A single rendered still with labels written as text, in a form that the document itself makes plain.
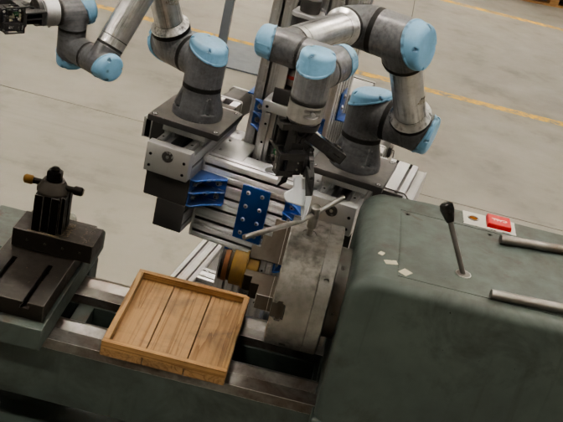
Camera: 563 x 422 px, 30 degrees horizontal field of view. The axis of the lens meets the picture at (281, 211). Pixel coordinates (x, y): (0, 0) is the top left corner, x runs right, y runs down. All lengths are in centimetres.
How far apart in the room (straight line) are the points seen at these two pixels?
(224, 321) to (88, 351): 37
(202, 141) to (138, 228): 188
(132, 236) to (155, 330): 223
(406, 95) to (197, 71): 66
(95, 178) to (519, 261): 314
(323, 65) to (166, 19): 105
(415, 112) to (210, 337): 80
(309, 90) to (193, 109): 99
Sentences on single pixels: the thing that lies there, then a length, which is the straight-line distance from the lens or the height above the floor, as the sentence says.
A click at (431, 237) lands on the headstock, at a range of 248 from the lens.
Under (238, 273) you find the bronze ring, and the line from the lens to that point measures 246.
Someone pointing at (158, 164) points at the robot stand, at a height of 106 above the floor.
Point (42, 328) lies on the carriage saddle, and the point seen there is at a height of 92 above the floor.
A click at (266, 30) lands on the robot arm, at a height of 167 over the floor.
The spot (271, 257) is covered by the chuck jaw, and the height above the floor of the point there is 113.
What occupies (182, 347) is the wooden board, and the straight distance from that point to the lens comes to 252.
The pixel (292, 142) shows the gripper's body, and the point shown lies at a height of 150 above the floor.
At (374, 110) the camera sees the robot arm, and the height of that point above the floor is 136.
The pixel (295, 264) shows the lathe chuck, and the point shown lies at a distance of 234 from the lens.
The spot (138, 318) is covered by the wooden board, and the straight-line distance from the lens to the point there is 260.
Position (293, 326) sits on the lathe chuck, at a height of 105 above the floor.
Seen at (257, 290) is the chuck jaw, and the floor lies 110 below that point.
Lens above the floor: 230
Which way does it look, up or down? 26 degrees down
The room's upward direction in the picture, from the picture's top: 13 degrees clockwise
